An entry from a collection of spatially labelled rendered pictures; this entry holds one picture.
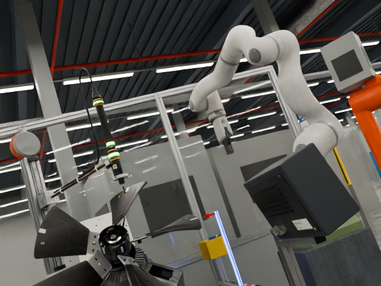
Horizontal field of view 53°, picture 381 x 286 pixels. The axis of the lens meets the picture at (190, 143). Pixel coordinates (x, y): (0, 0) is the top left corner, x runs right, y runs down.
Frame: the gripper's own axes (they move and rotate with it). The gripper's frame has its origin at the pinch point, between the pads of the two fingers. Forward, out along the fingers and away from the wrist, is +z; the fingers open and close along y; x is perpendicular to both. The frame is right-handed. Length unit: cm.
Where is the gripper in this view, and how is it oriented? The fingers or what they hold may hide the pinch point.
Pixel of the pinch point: (229, 149)
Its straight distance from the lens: 175.4
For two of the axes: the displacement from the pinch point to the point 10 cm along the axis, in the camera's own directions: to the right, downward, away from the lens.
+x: -9.3, 2.6, -2.6
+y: -1.9, 2.7, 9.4
